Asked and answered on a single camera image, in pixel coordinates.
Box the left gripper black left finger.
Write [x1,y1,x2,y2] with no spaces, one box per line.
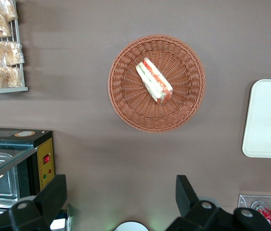
[0,174,67,231]

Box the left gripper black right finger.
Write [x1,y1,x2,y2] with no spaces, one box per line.
[166,175,271,231]

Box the triangle sandwich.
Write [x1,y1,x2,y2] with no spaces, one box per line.
[135,57,174,105]

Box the cream plastic serving tray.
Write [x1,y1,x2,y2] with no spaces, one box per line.
[242,79,271,159]

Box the round brown wicker basket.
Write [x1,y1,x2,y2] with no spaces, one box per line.
[108,34,206,133]

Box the grey metal block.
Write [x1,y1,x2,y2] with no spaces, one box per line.
[50,208,74,231]

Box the steel warmer pan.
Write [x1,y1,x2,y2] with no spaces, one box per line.
[0,151,22,208]

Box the black glass food warmer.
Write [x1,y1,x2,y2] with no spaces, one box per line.
[0,127,55,216]

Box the clear acrylic bottle rack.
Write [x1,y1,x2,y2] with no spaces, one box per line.
[237,194,271,231]

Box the red cola bottle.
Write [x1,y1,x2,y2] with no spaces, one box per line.
[250,200,271,231]

